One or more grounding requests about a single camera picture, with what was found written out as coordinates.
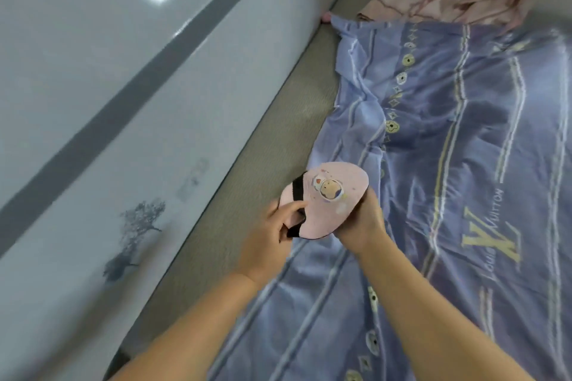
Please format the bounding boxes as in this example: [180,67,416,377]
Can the person's right hand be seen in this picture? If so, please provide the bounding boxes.
[334,188,389,256]

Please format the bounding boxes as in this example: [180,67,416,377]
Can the person's left hand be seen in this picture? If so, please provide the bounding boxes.
[235,199,310,291]

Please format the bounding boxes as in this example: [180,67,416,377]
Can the pink sock with cartoon print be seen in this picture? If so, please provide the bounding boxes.
[278,162,370,240]

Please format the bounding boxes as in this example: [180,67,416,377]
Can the person's left forearm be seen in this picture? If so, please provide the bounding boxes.
[109,271,261,381]

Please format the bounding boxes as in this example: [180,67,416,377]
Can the person's right forearm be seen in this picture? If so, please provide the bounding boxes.
[356,237,534,381]

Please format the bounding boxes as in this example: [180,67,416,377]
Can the purple striped bed sheet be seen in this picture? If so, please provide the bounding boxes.
[206,17,572,381]

